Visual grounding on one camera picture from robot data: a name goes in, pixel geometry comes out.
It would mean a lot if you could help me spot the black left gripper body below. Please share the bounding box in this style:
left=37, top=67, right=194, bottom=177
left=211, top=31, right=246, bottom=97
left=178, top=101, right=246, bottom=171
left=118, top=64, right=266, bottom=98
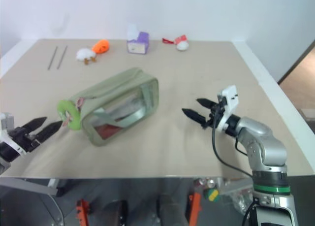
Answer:
left=8, top=127, right=42, bottom=153

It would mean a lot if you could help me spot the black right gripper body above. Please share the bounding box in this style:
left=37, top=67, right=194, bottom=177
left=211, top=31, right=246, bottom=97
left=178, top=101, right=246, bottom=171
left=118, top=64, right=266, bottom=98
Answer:
left=200, top=99, right=227, bottom=130

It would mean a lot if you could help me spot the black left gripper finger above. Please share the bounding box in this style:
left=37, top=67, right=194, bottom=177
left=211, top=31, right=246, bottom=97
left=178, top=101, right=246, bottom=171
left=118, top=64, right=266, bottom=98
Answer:
left=23, top=117, right=48, bottom=135
left=36, top=121, right=63, bottom=143

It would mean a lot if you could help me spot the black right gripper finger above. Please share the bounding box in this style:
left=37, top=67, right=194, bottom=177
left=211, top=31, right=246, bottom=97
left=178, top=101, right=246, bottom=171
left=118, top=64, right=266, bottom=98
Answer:
left=195, top=97, right=219, bottom=110
left=181, top=108, right=207, bottom=125

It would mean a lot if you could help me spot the green transparent pouch bag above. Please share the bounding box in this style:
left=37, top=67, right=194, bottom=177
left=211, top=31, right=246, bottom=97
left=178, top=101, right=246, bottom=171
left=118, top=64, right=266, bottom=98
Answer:
left=65, top=67, right=159, bottom=148

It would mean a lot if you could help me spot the red and white plush toy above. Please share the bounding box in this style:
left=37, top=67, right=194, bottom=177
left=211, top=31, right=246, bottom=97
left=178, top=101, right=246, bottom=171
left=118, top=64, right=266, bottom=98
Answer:
left=161, top=34, right=190, bottom=52

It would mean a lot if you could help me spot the drink cans cluster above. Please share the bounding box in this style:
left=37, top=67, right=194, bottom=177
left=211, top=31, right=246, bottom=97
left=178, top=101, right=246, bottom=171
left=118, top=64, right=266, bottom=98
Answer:
left=193, top=177, right=218, bottom=190

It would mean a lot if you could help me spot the green and yellow ball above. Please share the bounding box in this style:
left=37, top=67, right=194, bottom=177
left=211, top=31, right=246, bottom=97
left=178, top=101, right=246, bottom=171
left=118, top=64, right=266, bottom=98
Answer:
left=202, top=187, right=220, bottom=202

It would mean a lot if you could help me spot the white plush chicken toy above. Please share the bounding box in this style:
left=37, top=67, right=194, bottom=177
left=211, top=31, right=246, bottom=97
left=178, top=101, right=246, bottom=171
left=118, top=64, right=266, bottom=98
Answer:
left=75, top=47, right=97, bottom=65

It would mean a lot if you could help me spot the orange clamp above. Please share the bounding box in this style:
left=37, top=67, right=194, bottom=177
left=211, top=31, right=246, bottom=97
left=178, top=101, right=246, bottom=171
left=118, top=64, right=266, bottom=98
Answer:
left=75, top=198, right=90, bottom=226
left=188, top=191, right=201, bottom=226

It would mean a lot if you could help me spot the clear plastic bag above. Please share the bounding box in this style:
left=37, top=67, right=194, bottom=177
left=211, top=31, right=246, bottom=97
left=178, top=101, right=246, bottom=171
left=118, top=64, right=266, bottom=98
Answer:
left=230, top=190, right=254, bottom=213

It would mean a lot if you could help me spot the purple tissue box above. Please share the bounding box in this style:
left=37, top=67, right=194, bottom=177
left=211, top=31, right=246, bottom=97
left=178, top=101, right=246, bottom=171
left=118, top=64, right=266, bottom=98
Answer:
left=126, top=22, right=151, bottom=55

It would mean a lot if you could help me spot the orange plush toy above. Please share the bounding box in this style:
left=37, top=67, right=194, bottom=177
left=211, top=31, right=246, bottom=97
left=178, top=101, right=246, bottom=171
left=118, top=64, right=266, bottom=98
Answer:
left=91, top=39, right=110, bottom=55

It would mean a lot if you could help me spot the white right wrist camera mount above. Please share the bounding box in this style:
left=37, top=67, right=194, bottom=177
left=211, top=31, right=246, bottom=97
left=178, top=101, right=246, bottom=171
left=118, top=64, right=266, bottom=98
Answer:
left=217, top=85, right=240, bottom=133

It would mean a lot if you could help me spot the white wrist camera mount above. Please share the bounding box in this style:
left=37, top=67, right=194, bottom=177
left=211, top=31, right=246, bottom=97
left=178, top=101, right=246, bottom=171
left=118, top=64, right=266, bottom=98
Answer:
left=0, top=112, right=27, bottom=158
left=217, top=85, right=240, bottom=133

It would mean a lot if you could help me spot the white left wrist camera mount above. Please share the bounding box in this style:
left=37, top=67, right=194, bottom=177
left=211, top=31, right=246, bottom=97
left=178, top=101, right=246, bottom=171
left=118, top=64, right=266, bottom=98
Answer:
left=0, top=112, right=27, bottom=158

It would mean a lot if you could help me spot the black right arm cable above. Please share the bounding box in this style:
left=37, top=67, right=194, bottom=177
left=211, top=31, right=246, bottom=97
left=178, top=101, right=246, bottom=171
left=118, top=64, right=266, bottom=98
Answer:
left=211, top=110, right=254, bottom=178

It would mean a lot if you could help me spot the green ring zipper charm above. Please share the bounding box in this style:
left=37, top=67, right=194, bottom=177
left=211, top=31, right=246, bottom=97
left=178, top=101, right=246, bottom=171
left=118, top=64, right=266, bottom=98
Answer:
left=57, top=97, right=85, bottom=132

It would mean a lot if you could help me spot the silver table frame beam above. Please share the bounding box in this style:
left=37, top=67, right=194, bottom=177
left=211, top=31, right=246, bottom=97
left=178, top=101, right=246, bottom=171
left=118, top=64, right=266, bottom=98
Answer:
left=0, top=177, right=59, bottom=196

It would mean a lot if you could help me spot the black cable at robot torso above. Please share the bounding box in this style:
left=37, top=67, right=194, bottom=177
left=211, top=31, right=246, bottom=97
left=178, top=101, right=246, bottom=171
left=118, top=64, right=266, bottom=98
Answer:
left=242, top=198, right=258, bottom=226

